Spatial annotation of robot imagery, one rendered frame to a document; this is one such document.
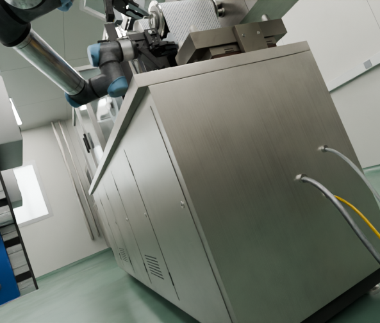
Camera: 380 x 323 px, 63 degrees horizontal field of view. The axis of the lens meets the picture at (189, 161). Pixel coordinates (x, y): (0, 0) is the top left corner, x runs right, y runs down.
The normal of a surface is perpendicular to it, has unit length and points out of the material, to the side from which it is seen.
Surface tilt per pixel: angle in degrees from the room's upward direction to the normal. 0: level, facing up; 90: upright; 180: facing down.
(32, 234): 90
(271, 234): 90
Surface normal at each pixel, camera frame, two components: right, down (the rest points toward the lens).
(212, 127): 0.34, -0.22
